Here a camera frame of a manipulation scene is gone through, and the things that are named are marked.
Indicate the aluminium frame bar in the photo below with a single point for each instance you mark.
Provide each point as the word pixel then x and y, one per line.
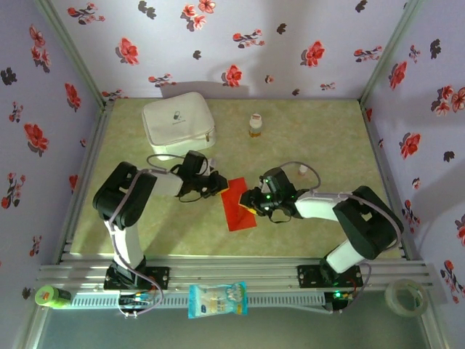
pixel 34 331
pixel 434 327

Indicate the small white bottle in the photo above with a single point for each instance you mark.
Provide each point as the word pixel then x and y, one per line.
pixel 303 170

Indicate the amber pill bottle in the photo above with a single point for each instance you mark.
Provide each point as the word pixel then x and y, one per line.
pixel 255 127

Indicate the aluminium frame post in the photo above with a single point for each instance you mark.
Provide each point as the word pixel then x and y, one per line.
pixel 390 51
pixel 73 51

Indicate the clear tape roll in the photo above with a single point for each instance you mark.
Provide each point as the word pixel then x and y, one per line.
pixel 388 298

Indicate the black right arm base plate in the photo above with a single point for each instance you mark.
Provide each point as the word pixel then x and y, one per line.
pixel 307 274

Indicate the red paper sheet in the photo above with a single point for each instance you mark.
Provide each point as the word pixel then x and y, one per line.
pixel 236 218

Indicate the green cylindrical can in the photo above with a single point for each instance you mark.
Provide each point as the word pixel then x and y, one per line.
pixel 47 296

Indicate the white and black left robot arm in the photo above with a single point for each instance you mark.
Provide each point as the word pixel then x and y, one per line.
pixel 127 243

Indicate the small circuit board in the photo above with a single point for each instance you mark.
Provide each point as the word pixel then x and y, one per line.
pixel 343 296
pixel 136 300

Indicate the aluminium table edge rail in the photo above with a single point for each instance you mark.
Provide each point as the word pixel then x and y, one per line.
pixel 84 181
pixel 387 181

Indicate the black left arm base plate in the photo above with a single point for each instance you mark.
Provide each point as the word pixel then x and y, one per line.
pixel 161 278

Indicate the blue snack packet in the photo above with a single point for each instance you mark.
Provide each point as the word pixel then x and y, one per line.
pixel 218 300

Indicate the white zip pouch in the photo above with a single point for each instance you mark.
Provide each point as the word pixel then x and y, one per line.
pixel 174 120

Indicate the long aluminium base rail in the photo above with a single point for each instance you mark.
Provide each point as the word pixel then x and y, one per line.
pixel 232 270

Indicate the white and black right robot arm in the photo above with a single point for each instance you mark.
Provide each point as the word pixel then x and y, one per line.
pixel 341 258

